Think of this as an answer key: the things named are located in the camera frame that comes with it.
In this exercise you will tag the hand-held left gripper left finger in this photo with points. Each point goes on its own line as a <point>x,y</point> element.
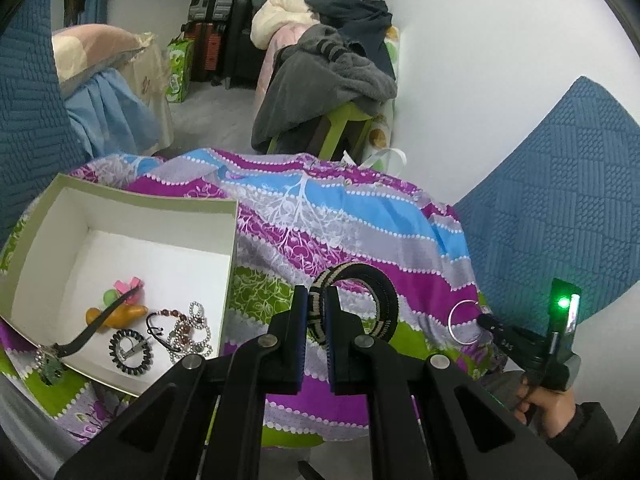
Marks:
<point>300,332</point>

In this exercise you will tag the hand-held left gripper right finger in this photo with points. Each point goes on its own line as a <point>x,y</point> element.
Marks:
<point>330,335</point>

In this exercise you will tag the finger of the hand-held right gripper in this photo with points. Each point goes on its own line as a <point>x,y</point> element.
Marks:
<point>505,332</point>

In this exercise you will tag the silver hoop bangle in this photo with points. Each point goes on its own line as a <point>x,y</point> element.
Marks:
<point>449,321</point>

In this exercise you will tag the black woven bangle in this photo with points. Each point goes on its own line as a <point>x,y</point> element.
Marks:
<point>385,300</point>

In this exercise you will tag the white cardboard box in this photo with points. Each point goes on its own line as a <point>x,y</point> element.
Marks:
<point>150,255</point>

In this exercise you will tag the person's right hand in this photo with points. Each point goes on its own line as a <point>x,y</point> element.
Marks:
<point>547,410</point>

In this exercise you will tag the striped printed blanket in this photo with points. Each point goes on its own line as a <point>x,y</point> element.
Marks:
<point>350,220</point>

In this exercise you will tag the blue quilted pillow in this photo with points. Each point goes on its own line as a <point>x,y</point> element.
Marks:
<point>550,210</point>

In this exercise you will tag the white ribbon loop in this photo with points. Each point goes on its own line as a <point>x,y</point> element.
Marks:
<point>395,157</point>

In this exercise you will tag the green wooden stool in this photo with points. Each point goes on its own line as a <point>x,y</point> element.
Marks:
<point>340,120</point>

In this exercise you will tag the grey towel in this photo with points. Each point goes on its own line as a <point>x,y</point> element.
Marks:
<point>320,85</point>

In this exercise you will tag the cream floral cloth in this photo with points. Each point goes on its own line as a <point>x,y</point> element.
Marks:
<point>152,90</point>

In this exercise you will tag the light blue cloth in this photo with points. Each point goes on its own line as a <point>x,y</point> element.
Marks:
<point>110,115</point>

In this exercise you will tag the green printed bag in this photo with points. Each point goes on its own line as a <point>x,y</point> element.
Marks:
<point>179,70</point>

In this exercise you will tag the red suitcase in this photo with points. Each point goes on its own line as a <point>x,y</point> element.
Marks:
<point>205,52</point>

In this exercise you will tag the cream pink duvet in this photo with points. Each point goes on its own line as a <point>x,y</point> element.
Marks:
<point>280,20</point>

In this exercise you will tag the dark blue clothes pile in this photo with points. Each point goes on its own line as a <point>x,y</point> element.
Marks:
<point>350,15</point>

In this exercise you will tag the blue textured cushion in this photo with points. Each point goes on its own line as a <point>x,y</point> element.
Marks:
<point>30,135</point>

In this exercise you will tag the pink pillow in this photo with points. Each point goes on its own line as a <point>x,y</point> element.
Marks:
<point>95,50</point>

